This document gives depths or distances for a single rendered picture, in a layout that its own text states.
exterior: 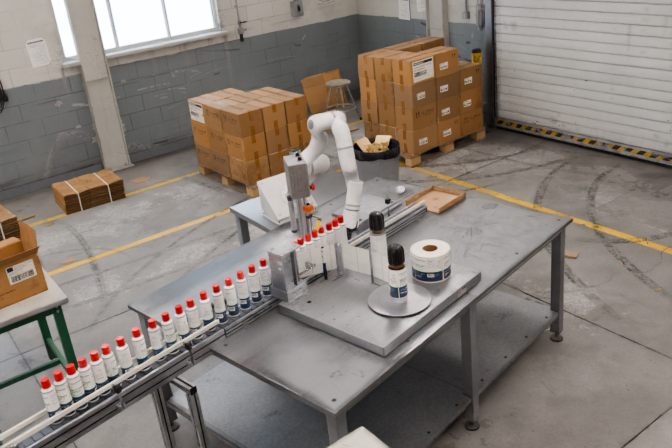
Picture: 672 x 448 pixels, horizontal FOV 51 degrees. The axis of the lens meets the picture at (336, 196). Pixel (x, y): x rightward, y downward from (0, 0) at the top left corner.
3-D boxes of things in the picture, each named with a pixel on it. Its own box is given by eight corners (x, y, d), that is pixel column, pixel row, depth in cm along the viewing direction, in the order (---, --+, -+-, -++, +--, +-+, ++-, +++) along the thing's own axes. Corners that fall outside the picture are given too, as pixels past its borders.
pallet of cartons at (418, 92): (413, 169, 753) (406, 62, 709) (361, 153, 816) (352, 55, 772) (487, 139, 819) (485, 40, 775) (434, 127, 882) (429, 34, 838)
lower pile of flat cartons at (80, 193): (66, 215, 730) (61, 196, 722) (54, 201, 773) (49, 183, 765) (127, 197, 762) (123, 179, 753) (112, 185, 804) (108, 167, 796)
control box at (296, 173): (292, 200, 366) (287, 166, 359) (287, 189, 381) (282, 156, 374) (311, 196, 368) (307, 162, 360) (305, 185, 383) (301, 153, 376)
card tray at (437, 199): (439, 214, 441) (439, 208, 439) (405, 205, 458) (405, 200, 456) (465, 197, 461) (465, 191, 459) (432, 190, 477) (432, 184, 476)
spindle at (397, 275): (401, 305, 335) (396, 251, 324) (386, 299, 341) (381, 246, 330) (412, 296, 341) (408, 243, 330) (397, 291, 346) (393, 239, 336)
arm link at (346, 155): (337, 147, 404) (348, 199, 408) (336, 149, 388) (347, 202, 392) (353, 144, 404) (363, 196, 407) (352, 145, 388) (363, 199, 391)
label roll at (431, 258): (435, 260, 375) (434, 235, 369) (459, 274, 358) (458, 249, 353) (404, 272, 366) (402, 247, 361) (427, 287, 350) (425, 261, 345)
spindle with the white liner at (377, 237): (381, 268, 372) (377, 217, 361) (368, 264, 378) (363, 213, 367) (392, 261, 378) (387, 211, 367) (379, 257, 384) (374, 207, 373)
